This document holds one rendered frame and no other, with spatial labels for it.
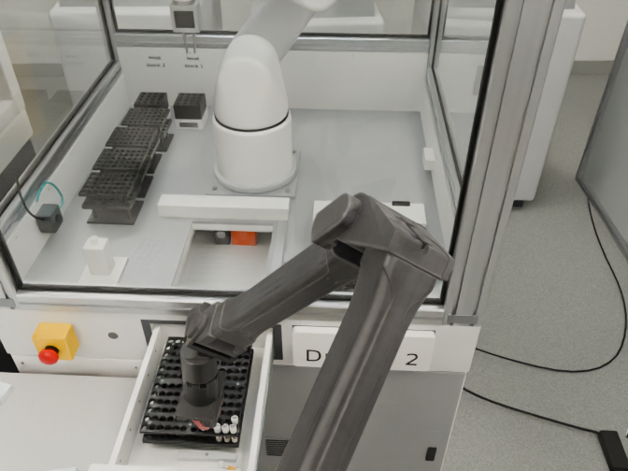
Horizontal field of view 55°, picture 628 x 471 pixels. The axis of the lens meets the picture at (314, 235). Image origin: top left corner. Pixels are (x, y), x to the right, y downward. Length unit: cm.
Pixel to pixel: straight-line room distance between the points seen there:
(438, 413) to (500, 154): 70
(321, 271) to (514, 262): 228
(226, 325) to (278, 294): 14
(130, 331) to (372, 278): 85
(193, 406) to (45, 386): 52
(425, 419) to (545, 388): 101
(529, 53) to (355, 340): 53
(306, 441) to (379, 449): 104
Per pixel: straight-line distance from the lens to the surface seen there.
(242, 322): 84
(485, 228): 109
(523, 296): 276
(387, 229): 56
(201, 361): 97
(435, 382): 140
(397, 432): 155
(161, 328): 134
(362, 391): 57
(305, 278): 71
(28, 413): 145
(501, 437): 228
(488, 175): 102
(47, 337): 136
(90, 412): 140
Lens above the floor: 186
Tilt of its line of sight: 40 degrees down
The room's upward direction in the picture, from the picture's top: straight up
